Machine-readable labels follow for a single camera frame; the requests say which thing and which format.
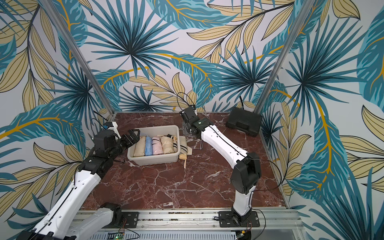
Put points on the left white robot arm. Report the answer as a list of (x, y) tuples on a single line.
[(75, 186)]

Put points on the aluminium corner post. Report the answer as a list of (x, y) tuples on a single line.
[(59, 22), (299, 21)]

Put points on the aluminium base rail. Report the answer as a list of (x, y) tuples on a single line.
[(208, 219)]

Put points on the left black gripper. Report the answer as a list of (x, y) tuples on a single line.
[(135, 138)]

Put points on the right aluminium corner post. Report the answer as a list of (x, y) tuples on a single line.
[(299, 21)]

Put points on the black plastic tool case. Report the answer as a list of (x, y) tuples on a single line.
[(244, 121)]

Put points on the green circuit board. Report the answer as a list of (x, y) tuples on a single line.
[(115, 236)]

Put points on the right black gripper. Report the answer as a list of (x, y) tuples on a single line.
[(191, 127)]

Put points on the pink umbrella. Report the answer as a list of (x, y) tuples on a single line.
[(157, 146)]

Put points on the tan umbrella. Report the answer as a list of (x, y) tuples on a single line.
[(140, 147)]

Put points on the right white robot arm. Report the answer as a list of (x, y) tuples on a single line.
[(246, 166)]

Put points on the left aluminium corner post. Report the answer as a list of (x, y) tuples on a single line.
[(59, 22)]

